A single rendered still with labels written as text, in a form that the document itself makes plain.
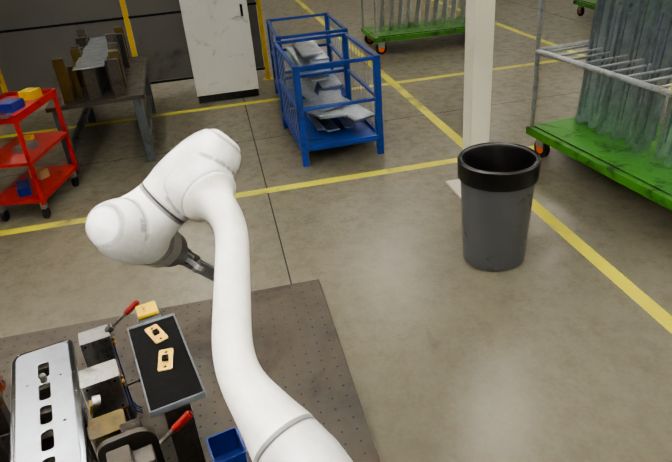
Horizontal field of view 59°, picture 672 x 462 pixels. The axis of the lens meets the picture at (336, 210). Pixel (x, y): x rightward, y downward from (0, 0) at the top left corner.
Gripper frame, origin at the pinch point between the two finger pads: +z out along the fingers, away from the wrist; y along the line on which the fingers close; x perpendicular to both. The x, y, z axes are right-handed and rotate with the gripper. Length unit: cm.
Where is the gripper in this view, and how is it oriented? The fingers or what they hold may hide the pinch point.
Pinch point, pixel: (203, 261)
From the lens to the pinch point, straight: 139.6
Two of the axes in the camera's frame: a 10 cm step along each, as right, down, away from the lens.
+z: 1.8, 2.4, 9.6
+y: -8.2, -5.0, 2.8
